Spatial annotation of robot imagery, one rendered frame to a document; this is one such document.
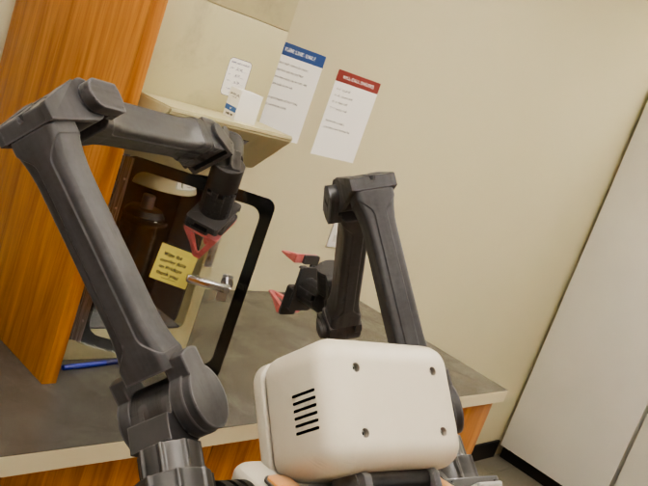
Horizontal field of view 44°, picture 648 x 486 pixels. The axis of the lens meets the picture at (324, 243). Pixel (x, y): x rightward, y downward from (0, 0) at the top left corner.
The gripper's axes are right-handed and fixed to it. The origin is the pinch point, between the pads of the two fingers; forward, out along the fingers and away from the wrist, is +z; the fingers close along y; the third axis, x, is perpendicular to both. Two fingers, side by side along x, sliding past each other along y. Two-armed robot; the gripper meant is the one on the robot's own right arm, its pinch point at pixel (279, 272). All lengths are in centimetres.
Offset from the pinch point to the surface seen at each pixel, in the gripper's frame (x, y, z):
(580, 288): -270, -23, 46
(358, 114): -71, 33, 55
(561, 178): -221, 29, 55
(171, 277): 28.6, -2.4, 1.0
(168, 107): 40, 31, 1
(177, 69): 33, 37, 12
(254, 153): 13.1, 24.4, 5.7
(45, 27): 48, 36, 37
